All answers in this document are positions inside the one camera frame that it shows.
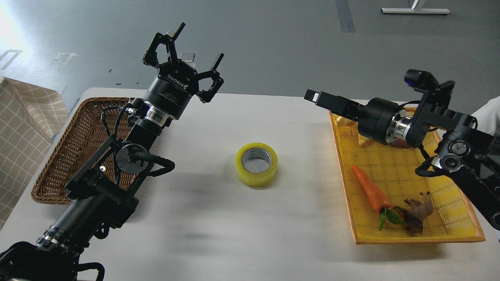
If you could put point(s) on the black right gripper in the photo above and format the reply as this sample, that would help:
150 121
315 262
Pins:
374 118

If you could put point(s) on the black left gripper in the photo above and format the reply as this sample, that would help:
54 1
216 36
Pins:
174 91

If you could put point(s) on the yellow tape roll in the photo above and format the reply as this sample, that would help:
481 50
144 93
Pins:
256 164

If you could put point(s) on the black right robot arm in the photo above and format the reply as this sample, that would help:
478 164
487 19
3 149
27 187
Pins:
463 154

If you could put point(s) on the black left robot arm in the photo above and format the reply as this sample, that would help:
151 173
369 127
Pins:
102 192

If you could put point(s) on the toy croissant bread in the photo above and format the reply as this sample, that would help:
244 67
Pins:
353 125

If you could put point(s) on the purple foam block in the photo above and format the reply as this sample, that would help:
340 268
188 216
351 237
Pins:
400 143

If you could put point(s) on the brown wicker basket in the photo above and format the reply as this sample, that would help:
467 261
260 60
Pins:
82 137

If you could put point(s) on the white stand base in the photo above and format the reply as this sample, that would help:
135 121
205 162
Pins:
415 7

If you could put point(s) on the toy orange carrot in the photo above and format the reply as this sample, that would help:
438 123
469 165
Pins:
379 201

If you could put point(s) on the yellow plastic tray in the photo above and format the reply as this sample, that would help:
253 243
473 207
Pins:
392 169

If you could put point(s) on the person in white clothes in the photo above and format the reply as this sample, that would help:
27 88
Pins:
488 117

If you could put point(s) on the beige checkered cloth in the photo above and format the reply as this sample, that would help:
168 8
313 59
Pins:
30 117

